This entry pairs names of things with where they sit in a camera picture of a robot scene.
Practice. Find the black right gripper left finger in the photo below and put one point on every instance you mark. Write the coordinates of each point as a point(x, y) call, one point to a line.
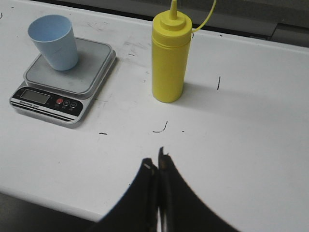
point(137, 210)

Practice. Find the light blue plastic cup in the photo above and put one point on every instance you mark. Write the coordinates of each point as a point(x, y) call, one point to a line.
point(54, 38)

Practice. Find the yellow squeeze bottle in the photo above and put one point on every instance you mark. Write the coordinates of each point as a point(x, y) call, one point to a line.
point(172, 32)

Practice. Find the silver electronic kitchen scale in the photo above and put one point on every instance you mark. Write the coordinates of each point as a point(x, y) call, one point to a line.
point(64, 97)

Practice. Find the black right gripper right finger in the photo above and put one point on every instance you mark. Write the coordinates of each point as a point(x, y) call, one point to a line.
point(181, 210)

